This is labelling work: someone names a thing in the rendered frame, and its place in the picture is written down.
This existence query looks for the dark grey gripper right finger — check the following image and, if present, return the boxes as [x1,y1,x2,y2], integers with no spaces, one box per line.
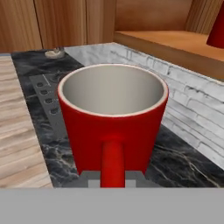
[124,171,162,189]

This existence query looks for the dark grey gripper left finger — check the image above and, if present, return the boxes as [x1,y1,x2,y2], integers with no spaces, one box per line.
[64,171,102,189]

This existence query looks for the red mug with white interior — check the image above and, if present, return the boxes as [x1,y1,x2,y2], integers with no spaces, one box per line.
[57,63,170,188]

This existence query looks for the open wooden cabinet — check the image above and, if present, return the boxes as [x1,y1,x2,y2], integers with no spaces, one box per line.
[113,0,224,82]

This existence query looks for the wooden cabinet door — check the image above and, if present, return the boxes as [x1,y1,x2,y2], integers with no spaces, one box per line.
[0,0,44,54]
[85,0,118,46]
[32,0,88,50]

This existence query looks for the grey hob with knobs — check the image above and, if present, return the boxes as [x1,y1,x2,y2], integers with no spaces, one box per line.
[28,71,71,140]

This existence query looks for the small beige round object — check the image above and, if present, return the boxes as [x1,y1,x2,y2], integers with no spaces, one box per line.
[44,47,66,60]

